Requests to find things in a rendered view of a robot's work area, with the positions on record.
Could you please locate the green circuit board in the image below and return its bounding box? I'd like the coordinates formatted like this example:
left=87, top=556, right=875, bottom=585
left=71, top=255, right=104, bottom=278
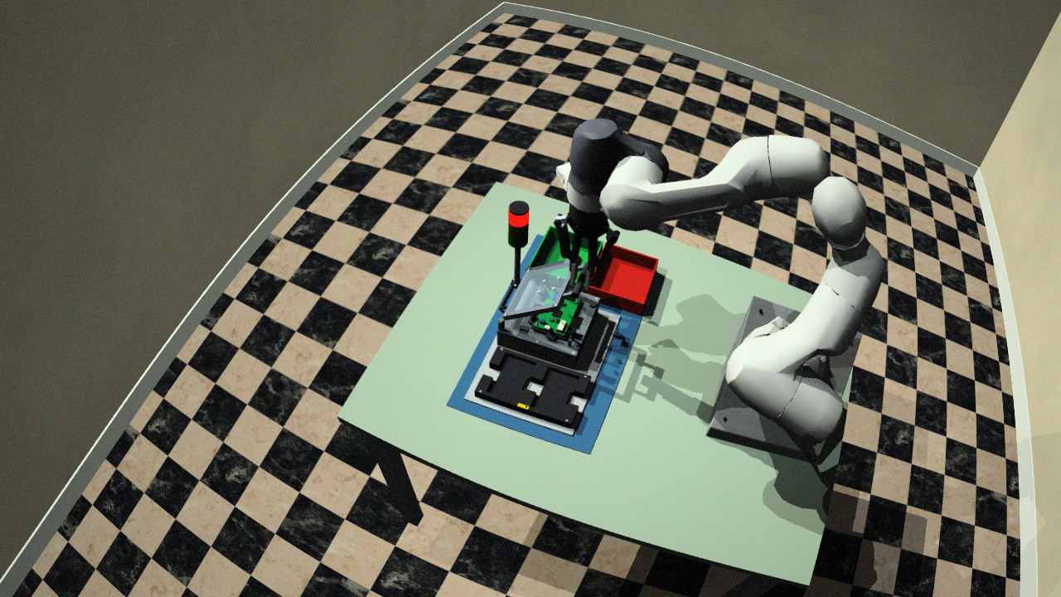
left=534, top=297, right=580, bottom=336

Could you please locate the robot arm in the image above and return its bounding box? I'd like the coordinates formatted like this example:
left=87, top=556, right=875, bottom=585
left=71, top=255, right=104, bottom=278
left=556, top=119, right=885, bottom=444

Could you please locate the green open-top bin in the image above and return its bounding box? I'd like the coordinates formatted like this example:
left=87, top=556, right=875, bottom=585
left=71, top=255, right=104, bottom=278
left=529, top=226, right=603, bottom=268

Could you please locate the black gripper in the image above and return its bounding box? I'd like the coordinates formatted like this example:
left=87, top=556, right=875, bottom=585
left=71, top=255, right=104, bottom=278
left=554, top=204, right=620, bottom=291

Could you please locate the red open-top bin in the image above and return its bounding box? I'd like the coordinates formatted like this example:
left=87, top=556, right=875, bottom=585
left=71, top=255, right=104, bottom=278
left=586, top=245, right=659, bottom=316

